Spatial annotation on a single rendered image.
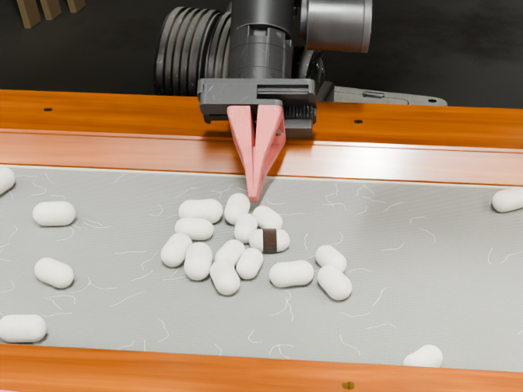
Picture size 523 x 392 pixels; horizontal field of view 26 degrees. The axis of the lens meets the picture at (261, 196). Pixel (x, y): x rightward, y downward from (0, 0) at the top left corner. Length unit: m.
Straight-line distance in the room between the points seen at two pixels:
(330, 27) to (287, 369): 0.37
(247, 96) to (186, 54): 0.28
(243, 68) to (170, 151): 0.12
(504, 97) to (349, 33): 2.06
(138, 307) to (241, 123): 0.20
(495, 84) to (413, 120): 2.06
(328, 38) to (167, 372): 0.39
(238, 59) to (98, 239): 0.20
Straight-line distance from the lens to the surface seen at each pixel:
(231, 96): 0.97
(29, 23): 3.54
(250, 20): 1.02
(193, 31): 1.25
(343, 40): 1.03
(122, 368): 0.76
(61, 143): 1.08
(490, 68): 3.25
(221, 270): 0.87
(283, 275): 0.87
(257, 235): 0.92
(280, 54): 1.00
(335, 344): 0.82
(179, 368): 0.76
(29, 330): 0.83
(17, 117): 1.12
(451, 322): 0.86
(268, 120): 0.96
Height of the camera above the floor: 1.23
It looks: 29 degrees down
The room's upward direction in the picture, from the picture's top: straight up
